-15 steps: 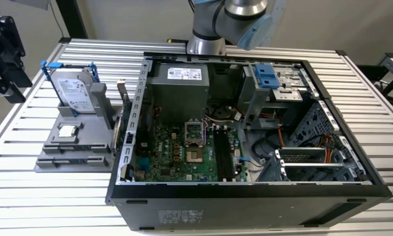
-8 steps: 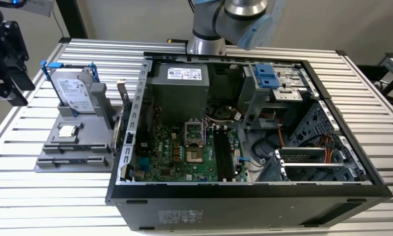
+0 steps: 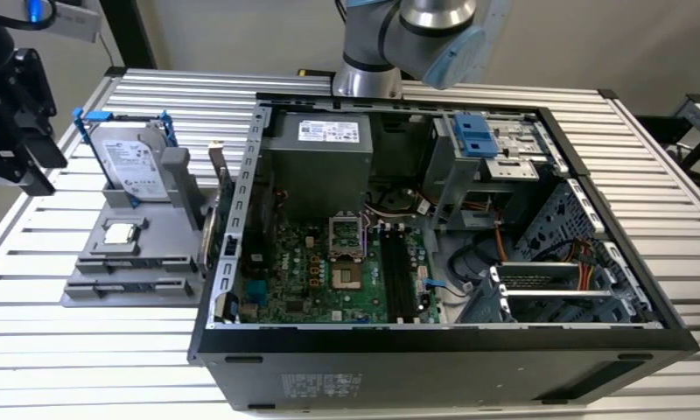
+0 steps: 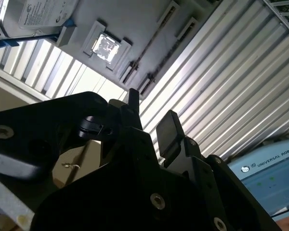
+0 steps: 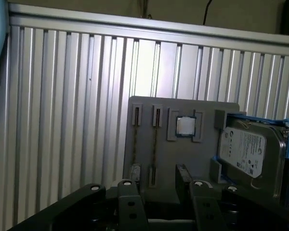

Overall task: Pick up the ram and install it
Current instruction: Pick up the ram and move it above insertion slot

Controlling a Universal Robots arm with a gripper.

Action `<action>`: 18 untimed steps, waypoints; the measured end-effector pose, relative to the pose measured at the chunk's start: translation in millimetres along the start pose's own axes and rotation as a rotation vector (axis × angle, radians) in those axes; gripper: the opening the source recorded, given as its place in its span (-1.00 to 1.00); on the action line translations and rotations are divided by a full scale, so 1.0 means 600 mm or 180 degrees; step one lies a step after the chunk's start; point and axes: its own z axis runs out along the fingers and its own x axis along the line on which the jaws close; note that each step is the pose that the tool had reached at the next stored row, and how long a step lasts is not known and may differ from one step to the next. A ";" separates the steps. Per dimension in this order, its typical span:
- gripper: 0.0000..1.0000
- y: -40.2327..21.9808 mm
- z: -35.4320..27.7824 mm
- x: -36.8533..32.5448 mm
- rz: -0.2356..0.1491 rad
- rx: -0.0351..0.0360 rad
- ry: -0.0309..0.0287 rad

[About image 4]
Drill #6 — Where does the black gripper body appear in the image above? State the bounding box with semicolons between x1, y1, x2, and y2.
30;163;208;231

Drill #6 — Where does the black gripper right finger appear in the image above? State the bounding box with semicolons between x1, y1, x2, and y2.
156;110;280;231

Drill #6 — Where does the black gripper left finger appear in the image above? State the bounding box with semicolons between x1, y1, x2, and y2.
0;88;171;217

